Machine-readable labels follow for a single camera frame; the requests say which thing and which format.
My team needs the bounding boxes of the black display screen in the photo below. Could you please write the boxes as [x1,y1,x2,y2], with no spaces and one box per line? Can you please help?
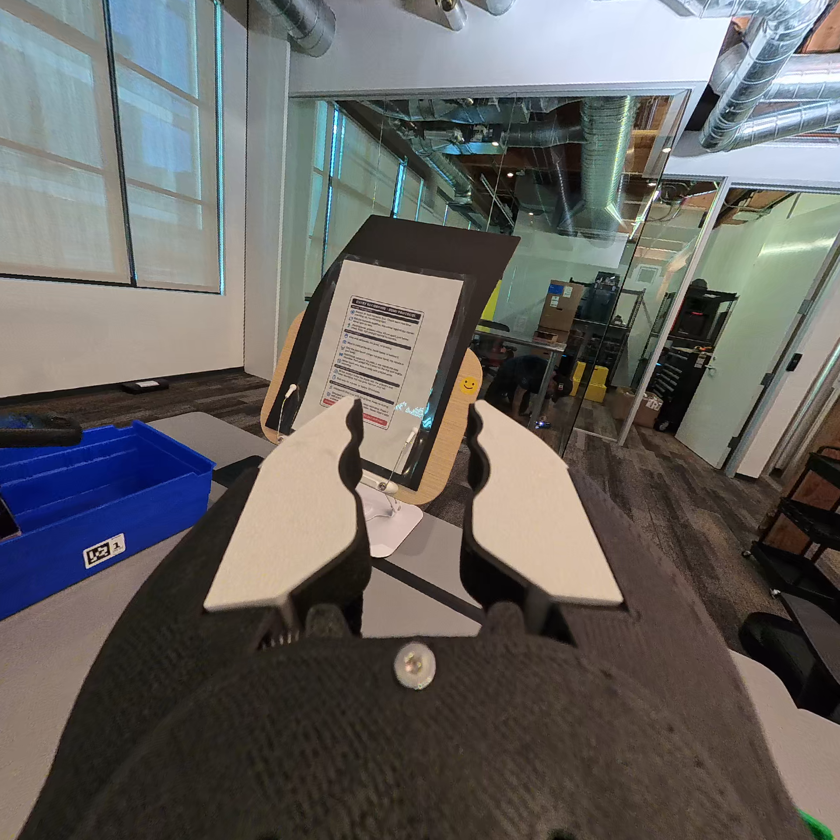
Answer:
[285,259,476,493]

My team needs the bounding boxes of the black backing board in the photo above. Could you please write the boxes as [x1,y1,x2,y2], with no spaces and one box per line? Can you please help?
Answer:
[322,215,522,368]

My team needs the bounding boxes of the black flat device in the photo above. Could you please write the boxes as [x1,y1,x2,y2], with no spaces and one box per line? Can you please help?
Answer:
[0,410,84,448]

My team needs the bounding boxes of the black tool cabinet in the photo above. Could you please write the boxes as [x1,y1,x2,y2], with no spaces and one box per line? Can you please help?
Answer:
[656,289,739,435]

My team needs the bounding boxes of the white door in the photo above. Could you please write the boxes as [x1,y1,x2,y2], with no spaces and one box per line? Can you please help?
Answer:
[676,190,840,473]

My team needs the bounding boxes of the open cardboard box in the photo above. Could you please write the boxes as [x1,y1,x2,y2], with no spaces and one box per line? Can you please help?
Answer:
[613,387,664,429]

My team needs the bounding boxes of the blue plastic bin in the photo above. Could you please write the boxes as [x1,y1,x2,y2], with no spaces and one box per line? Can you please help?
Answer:
[0,420,217,621]

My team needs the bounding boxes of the wooden board with smiley sticker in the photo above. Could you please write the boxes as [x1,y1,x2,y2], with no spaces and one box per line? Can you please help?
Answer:
[260,308,483,506]

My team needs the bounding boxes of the silver air duct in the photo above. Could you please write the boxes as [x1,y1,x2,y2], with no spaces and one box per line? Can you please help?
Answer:
[558,95,634,237]
[699,0,840,153]
[252,0,337,59]

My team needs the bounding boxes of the white instruction sheet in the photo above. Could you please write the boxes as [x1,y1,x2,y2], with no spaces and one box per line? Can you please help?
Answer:
[320,261,463,431]

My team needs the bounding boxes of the white desk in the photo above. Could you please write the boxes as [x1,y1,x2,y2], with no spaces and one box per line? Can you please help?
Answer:
[0,412,840,840]

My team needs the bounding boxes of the white stand base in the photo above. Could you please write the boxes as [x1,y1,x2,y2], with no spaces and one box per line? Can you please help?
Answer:
[354,482,424,559]

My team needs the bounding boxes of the black utility cart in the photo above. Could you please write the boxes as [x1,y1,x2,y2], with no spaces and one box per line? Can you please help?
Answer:
[748,446,840,614]

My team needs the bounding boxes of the cardboard box with label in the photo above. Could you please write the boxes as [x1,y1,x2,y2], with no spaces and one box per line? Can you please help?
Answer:
[539,279,586,336]

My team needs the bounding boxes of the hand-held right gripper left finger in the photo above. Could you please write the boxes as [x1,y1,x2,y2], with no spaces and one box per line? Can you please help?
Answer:
[202,395,375,637]

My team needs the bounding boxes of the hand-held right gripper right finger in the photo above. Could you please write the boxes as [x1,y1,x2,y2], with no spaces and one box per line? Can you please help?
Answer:
[459,399,626,634]

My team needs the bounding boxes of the thin white cable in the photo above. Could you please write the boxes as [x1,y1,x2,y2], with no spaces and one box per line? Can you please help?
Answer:
[276,384,301,441]

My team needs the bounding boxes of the metal shelf rack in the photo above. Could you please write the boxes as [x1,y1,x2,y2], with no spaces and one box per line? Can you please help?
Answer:
[571,276,644,395]

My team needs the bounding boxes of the large window with blinds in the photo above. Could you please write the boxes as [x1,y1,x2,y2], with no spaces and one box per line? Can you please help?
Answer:
[0,0,224,294]

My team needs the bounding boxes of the yellow storage bins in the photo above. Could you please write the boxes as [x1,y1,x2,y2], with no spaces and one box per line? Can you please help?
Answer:
[570,364,608,403]

